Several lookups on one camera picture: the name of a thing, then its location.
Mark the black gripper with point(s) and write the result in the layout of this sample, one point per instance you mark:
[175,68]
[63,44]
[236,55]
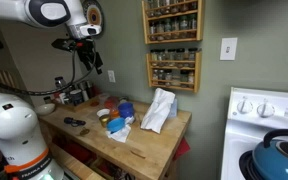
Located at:
[85,50]

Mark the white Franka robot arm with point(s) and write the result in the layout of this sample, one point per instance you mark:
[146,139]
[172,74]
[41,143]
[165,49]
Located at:
[10,123]

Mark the white cloth towel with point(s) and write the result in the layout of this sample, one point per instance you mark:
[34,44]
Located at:
[157,111]

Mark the wooden spice rack with jars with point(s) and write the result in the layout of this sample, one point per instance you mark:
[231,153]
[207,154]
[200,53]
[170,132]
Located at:
[174,71]
[172,20]

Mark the black stove burner coil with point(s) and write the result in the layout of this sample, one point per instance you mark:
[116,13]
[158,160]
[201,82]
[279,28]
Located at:
[245,165]

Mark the red hanging cloth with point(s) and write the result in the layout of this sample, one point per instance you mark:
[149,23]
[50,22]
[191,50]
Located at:
[182,148]

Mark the tin can with label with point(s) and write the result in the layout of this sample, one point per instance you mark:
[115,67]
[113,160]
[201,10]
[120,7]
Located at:
[76,97]

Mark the wooden slatted chair back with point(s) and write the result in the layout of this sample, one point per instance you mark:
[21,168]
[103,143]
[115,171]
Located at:
[4,81]

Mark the white stove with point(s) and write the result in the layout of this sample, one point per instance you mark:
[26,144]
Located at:
[247,133]

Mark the pale blue box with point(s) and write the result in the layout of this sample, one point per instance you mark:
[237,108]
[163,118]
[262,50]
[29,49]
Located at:
[174,108]

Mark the white ceramic bowl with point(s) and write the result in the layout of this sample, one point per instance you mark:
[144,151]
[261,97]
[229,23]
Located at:
[45,109]

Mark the decorative round wall plate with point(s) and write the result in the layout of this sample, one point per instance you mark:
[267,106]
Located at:
[95,15]

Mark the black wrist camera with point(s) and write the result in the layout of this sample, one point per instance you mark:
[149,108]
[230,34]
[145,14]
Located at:
[63,44]

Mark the wooden butcher block table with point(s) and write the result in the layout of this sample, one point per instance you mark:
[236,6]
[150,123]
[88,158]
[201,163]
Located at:
[144,146]

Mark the white wall outlet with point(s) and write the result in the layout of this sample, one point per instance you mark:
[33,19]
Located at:
[111,76]

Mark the stainless steel shaker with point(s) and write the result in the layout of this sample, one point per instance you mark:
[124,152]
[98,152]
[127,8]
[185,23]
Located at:
[85,90]

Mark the white light switch plate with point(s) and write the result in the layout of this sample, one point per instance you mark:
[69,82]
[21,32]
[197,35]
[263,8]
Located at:
[228,49]

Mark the small white bowl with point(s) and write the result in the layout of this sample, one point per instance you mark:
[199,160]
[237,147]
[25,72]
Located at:
[103,112]

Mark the white stove knob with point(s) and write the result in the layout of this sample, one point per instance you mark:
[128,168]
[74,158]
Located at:
[244,106]
[265,109]

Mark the dark blue plastic cup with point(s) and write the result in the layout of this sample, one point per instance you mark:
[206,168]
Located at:
[126,110]

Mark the yellow plastic cup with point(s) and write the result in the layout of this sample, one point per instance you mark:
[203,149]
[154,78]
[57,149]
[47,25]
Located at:
[104,120]

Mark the crumpled white napkin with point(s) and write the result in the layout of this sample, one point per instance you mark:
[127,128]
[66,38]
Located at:
[120,135]

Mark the clear plastic zip bag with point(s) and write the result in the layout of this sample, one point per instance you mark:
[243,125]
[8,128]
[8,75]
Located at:
[110,101]

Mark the wooden tray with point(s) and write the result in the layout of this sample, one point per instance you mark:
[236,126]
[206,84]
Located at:
[79,107]

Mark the light blue plastic bowl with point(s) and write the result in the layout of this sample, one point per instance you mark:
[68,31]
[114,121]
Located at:
[115,124]

